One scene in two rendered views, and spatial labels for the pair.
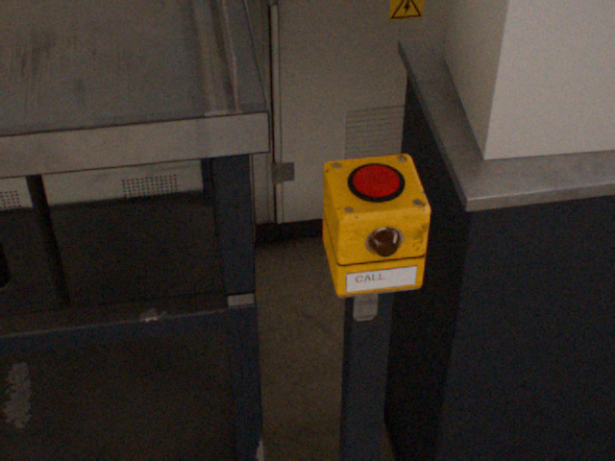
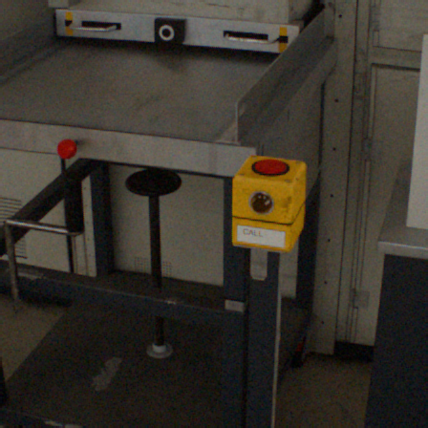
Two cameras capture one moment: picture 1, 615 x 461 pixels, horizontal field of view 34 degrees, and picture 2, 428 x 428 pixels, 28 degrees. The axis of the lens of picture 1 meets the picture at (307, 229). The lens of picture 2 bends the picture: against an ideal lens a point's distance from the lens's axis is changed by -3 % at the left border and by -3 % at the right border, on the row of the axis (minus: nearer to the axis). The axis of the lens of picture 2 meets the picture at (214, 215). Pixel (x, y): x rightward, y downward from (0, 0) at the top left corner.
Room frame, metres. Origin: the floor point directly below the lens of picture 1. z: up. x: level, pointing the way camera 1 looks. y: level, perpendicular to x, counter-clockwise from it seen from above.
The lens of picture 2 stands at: (-0.30, -0.47, 1.36)
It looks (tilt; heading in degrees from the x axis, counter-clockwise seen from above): 27 degrees down; 27
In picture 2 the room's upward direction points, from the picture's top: straight up
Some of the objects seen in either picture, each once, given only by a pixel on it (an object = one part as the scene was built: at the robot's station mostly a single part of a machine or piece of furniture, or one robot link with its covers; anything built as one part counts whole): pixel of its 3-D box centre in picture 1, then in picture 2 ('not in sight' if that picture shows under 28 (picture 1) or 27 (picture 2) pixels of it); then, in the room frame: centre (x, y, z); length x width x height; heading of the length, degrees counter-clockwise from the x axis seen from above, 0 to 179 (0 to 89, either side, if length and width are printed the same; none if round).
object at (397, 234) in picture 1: (385, 245); (260, 204); (0.62, -0.07, 0.87); 0.03 x 0.01 x 0.03; 99
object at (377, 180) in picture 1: (376, 184); (270, 169); (0.66, -0.06, 0.90); 0.04 x 0.04 x 0.02
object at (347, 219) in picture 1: (373, 225); (269, 203); (0.66, -0.06, 0.85); 0.08 x 0.08 x 0.10; 9
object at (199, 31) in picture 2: not in sight; (175, 27); (1.27, 0.42, 0.90); 0.54 x 0.05 x 0.06; 99
